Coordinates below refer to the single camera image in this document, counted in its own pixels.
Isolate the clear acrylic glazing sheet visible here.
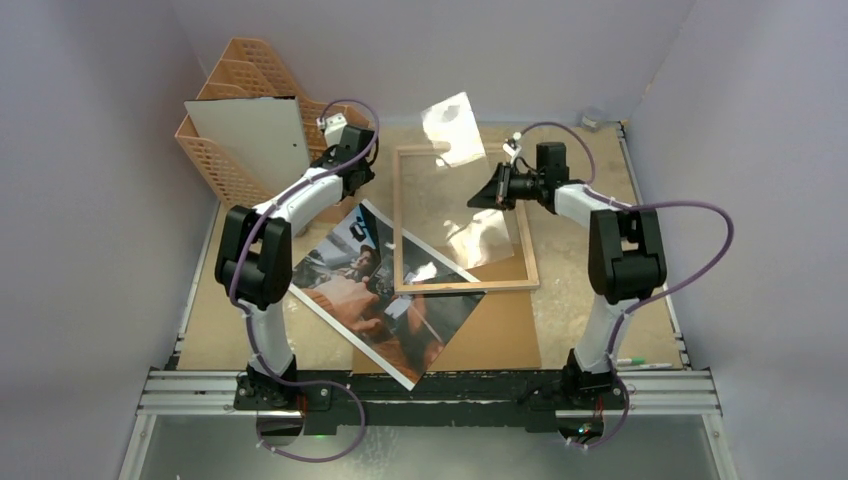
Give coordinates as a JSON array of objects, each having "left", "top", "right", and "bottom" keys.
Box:
[{"left": 415, "top": 91, "right": 513, "bottom": 269}]

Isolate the white wooden picture frame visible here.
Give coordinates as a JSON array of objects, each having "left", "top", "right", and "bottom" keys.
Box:
[{"left": 392, "top": 145, "right": 540, "bottom": 295}]

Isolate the printed photo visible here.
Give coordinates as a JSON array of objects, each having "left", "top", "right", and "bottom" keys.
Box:
[{"left": 290, "top": 201, "right": 485, "bottom": 390}]

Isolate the brown cardboard backing board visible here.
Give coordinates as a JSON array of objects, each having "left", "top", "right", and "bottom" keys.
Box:
[{"left": 352, "top": 246, "right": 542, "bottom": 375}]

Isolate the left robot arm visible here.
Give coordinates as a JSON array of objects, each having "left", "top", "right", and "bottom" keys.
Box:
[{"left": 214, "top": 125, "right": 378, "bottom": 409}]

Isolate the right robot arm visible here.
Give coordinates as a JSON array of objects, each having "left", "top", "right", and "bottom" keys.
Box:
[{"left": 467, "top": 139, "right": 667, "bottom": 407}]

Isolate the white board in organizer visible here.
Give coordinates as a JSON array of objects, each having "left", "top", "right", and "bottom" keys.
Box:
[{"left": 184, "top": 96, "right": 310, "bottom": 195}]

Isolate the orange plastic desk organizer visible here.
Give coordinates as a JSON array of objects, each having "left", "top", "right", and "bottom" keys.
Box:
[{"left": 174, "top": 37, "right": 327, "bottom": 207}]

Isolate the white marker pen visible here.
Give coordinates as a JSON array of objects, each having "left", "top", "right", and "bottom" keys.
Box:
[{"left": 636, "top": 363, "right": 674, "bottom": 370}]

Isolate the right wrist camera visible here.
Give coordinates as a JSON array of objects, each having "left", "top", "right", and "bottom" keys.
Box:
[{"left": 502, "top": 131, "right": 522, "bottom": 163}]

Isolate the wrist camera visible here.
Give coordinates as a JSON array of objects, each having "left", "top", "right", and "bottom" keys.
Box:
[
  {"left": 502, "top": 131, "right": 522, "bottom": 163},
  {"left": 316, "top": 113, "right": 348, "bottom": 147}
]

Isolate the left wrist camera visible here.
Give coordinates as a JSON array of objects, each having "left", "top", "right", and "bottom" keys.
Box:
[{"left": 316, "top": 113, "right": 348, "bottom": 147}]

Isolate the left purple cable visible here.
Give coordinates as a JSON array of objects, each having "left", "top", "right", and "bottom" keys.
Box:
[{"left": 228, "top": 99, "right": 382, "bottom": 382}]

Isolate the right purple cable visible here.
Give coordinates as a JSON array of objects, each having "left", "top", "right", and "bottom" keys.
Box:
[{"left": 516, "top": 121, "right": 735, "bottom": 372}]

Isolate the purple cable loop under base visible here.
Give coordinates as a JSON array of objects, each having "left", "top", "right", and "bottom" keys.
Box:
[{"left": 256, "top": 380, "right": 370, "bottom": 464}]

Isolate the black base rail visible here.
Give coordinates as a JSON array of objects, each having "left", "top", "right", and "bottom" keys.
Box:
[{"left": 135, "top": 369, "right": 723, "bottom": 435}]

